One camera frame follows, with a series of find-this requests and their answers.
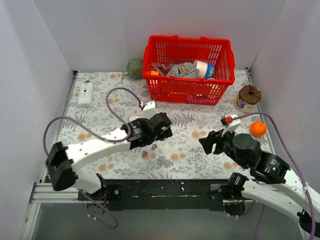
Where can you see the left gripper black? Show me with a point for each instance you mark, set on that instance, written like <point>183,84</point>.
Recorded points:
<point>161,125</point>

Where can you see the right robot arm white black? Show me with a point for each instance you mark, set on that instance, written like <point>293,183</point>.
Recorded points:
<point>273,182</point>

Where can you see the brown lidded jar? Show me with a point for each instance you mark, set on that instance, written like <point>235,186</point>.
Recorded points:
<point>248,98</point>

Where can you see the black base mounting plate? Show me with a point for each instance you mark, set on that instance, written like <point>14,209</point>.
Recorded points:
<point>160,194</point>

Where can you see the red plastic shopping basket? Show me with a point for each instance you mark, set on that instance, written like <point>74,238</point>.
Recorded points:
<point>170,50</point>

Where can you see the orange fruit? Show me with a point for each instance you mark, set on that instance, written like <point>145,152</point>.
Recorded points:
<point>258,128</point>

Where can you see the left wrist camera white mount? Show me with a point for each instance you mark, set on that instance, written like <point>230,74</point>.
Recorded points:
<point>149,109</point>

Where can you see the small orange item in basket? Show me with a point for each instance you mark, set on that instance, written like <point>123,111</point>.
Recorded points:
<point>152,73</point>

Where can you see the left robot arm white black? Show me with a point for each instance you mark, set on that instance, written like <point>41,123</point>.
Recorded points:
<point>65,162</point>

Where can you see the white rectangular device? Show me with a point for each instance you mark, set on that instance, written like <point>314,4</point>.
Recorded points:
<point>86,95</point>

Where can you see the dark red snack packet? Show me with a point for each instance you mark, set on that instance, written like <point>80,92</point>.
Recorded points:
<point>162,69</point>

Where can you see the purple earbud left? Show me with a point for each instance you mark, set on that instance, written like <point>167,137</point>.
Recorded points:
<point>144,153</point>

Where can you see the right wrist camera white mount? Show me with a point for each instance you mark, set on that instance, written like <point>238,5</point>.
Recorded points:
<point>230,123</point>

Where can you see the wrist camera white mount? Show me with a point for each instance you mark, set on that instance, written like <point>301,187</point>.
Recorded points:
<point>149,109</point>
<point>230,123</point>

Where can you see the blue white paper roll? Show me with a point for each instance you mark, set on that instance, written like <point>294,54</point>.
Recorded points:
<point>204,70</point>

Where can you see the white earbud charging case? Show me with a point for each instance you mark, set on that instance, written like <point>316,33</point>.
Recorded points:
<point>132,118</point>

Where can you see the green round melon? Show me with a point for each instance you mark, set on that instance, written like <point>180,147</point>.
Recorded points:
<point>134,68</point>

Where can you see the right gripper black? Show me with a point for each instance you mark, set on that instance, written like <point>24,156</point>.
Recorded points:
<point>215,142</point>

